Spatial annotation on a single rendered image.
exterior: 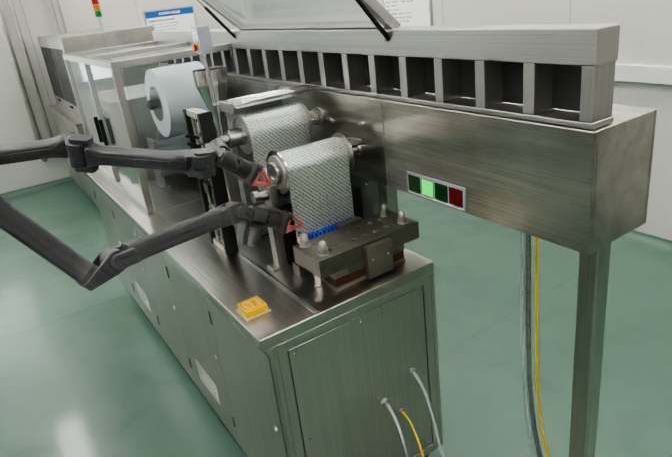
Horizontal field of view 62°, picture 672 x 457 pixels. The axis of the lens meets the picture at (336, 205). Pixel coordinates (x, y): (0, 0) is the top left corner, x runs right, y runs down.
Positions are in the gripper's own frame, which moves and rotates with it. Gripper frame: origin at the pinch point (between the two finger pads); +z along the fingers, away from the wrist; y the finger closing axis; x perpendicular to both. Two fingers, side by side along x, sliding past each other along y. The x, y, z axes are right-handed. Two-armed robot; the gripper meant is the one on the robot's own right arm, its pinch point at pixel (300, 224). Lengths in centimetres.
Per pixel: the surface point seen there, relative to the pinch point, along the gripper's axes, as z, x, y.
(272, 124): -7.4, 29.1, -24.1
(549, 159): 13, 39, 73
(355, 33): 0, 65, -2
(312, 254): -2.2, -6.1, 14.3
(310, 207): 1.7, 6.4, 0.3
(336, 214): 13.0, 6.0, 0.3
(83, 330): -2, -123, -189
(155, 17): 91, 119, -554
